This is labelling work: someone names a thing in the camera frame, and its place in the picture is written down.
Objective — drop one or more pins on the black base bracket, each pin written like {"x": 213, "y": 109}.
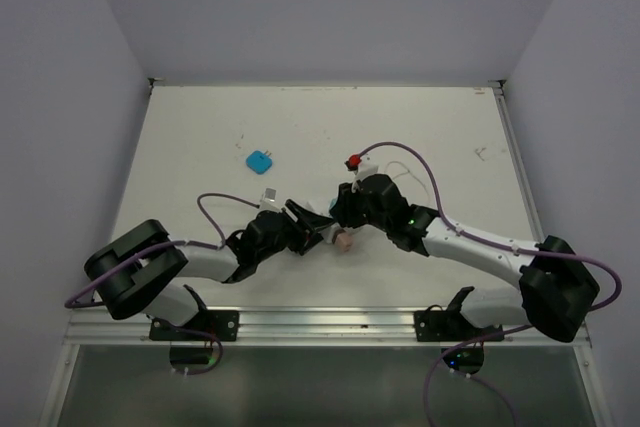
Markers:
{"x": 435, "y": 324}
{"x": 210, "y": 324}

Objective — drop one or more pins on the right black base bracket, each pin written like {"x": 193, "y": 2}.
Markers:
{"x": 435, "y": 324}

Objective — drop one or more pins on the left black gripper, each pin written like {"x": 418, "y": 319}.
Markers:
{"x": 311, "y": 219}

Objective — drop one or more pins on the brown USB charger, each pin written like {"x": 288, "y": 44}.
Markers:
{"x": 343, "y": 241}

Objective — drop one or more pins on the aluminium mounting rail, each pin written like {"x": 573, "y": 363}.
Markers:
{"x": 257, "y": 327}

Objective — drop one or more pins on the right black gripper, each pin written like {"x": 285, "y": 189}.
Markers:
{"x": 344, "y": 208}

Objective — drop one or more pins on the blue plug adapter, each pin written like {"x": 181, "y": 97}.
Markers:
{"x": 259, "y": 162}

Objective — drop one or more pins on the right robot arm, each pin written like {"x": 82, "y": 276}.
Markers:
{"x": 554, "y": 290}

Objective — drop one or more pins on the left black base bracket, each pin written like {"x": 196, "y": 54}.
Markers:
{"x": 210, "y": 324}

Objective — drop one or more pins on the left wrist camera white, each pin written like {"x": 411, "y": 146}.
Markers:
{"x": 268, "y": 201}

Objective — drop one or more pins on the teal USB charger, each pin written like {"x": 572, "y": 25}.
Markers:
{"x": 330, "y": 206}

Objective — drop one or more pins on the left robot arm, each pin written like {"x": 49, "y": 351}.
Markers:
{"x": 138, "y": 272}

